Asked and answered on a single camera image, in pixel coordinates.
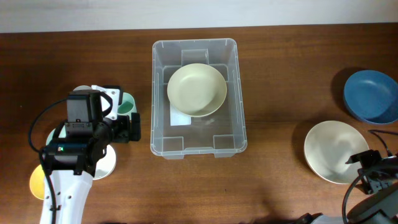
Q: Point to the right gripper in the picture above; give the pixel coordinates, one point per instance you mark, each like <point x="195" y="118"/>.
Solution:
<point x="365" y="158"/>

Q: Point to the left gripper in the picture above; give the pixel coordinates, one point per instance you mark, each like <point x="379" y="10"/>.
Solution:
<point x="125" y="135"/>

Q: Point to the mint green plastic cup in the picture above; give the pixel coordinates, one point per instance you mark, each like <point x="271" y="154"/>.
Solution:
<point x="128" y="105"/>

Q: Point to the cream bowl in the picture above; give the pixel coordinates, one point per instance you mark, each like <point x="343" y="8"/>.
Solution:
<point x="328" y="147"/>

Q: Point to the dark blue bowl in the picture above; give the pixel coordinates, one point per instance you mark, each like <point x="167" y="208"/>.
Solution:
<point x="371" y="96"/>

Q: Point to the beige bowl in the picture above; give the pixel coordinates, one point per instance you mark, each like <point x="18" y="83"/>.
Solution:
<point x="197" y="90"/>

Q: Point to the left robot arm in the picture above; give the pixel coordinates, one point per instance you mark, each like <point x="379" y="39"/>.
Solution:
<point x="69" y="160"/>

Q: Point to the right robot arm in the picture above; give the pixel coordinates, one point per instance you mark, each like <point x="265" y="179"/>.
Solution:
<point x="379" y="208"/>

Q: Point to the white small bowl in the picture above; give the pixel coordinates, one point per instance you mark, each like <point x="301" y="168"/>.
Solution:
<point x="106" y="165"/>

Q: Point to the grey plastic cup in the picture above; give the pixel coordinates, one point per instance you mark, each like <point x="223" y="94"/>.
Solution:
<point x="82" y="87"/>

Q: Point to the mint green small bowl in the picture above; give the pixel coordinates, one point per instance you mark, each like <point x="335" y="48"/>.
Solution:
<point x="61" y="135"/>

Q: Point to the clear plastic storage bin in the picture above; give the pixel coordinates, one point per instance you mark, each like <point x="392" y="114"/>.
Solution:
<point x="222" y="133"/>

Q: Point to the yellow small bowl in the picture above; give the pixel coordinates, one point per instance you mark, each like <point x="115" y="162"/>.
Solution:
<point x="36" y="183"/>

